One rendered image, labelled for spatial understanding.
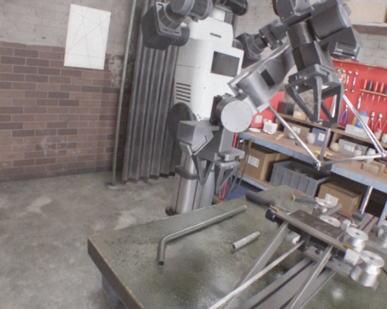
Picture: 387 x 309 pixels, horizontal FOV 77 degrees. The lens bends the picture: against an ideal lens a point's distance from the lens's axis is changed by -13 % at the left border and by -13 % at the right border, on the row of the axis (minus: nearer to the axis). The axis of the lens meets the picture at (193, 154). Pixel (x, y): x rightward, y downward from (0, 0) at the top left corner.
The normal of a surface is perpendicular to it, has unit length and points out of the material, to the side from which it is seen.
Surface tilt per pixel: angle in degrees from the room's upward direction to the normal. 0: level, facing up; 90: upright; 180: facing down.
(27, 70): 90
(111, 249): 0
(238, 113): 90
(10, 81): 90
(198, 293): 0
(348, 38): 90
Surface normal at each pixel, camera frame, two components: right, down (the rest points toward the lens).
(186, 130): -0.69, 0.09
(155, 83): -0.15, 0.25
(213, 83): 0.63, 0.31
